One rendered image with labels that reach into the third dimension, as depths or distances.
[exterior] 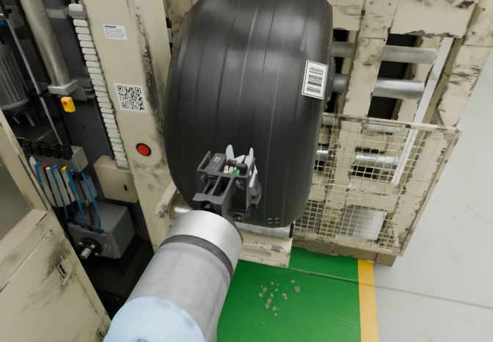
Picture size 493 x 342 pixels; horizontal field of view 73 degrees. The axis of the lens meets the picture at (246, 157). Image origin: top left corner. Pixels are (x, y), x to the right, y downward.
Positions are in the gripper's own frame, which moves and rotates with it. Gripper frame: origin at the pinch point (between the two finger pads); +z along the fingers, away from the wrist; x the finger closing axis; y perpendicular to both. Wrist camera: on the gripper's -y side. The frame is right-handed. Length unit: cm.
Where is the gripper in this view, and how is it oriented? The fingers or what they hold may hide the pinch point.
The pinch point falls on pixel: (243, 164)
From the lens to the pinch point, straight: 59.5
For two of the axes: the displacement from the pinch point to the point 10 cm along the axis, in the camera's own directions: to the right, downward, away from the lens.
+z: 2.2, -5.1, 8.3
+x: -9.7, -1.4, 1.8
